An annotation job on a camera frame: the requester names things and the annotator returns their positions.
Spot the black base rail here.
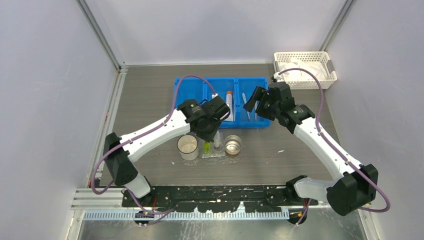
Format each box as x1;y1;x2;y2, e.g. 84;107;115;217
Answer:
122;185;307;213

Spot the white-inside mug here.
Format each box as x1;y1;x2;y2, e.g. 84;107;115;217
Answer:
177;135;199;161

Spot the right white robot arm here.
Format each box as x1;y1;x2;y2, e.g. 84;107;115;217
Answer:
243;82;379;216

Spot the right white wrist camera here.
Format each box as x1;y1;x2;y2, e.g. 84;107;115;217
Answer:
271;72;285;83

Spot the white cloth in basket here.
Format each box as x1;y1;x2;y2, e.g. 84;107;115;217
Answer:
278;58;328;82

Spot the white toothpaste tube red cap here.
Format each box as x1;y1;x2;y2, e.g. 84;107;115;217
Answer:
213;131;221;149

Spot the clear acrylic toothbrush holder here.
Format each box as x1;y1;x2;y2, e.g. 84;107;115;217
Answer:
199;132;225;158

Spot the steel cup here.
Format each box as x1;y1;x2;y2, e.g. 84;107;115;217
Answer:
224;135;243;157

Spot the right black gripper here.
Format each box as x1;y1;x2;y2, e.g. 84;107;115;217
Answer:
244;85;281;121

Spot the white toothpaste tube orange cap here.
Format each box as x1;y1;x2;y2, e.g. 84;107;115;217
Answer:
225;90;234;122

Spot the white plastic basket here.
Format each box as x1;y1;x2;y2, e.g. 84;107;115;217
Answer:
273;51;338;90

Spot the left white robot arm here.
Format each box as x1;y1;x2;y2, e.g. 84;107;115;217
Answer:
102;95;231;207

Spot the blue three-compartment bin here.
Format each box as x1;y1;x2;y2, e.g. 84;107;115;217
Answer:
175;76;271;129

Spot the green toothpaste tube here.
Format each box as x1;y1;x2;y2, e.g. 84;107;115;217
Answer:
203;141;212;154

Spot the aluminium frame extrusion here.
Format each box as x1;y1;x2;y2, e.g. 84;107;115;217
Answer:
71;187;374;222

